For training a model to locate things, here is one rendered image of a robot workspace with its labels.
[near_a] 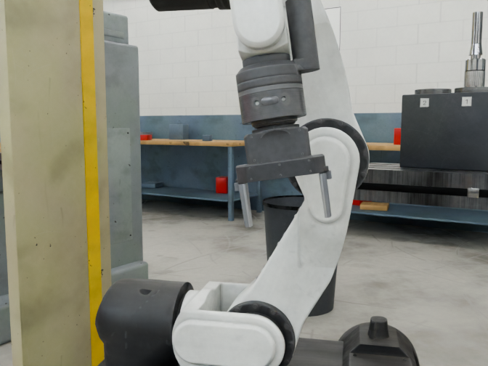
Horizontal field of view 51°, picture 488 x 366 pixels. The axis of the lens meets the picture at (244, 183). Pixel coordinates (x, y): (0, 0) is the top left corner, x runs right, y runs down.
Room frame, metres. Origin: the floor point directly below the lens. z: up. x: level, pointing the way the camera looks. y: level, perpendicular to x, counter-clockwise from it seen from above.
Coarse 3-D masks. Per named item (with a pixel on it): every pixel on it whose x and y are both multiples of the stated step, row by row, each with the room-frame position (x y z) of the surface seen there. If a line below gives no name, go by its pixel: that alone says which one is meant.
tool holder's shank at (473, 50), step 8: (472, 16) 1.28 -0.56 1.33; (480, 16) 1.27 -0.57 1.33; (472, 24) 1.28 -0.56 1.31; (480, 24) 1.27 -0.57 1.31; (472, 32) 1.28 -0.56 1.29; (480, 32) 1.27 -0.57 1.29; (472, 40) 1.28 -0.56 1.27; (480, 40) 1.27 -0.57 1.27; (472, 48) 1.28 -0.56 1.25; (480, 48) 1.27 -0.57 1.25; (472, 56) 1.28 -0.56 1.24; (480, 56) 1.27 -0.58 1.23
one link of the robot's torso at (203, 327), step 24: (216, 288) 1.02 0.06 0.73; (240, 288) 1.04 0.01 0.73; (192, 312) 0.89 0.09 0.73; (216, 312) 0.88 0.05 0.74; (192, 336) 0.88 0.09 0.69; (216, 336) 0.87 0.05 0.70; (240, 336) 0.86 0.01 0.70; (264, 336) 0.85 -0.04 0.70; (192, 360) 0.88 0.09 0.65; (216, 360) 0.87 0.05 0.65; (240, 360) 0.86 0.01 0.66; (264, 360) 0.85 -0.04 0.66
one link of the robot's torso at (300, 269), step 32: (320, 128) 0.84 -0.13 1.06; (352, 160) 0.83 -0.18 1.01; (320, 192) 0.83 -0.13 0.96; (352, 192) 0.83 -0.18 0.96; (320, 224) 0.84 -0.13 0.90; (288, 256) 0.89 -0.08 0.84; (320, 256) 0.87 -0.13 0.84; (256, 288) 0.90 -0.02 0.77; (288, 288) 0.89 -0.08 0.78; (320, 288) 0.87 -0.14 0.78; (288, 320) 0.88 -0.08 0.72; (288, 352) 0.87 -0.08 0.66
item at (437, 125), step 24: (408, 96) 1.32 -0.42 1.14; (432, 96) 1.28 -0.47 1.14; (456, 96) 1.25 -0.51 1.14; (480, 96) 1.22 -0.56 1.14; (408, 120) 1.32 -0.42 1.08; (432, 120) 1.28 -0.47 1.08; (456, 120) 1.25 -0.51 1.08; (480, 120) 1.21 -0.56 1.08; (408, 144) 1.32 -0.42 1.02; (432, 144) 1.28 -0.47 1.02; (456, 144) 1.25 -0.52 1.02; (480, 144) 1.21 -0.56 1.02; (456, 168) 1.25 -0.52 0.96; (480, 168) 1.21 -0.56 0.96
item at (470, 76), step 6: (468, 66) 1.27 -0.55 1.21; (474, 66) 1.26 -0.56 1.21; (480, 66) 1.26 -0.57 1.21; (468, 72) 1.27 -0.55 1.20; (474, 72) 1.26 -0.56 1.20; (480, 72) 1.26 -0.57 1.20; (468, 78) 1.27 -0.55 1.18; (474, 78) 1.26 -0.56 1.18; (480, 78) 1.26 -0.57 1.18; (468, 84) 1.27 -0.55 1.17; (474, 84) 1.26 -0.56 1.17; (480, 84) 1.26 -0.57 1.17
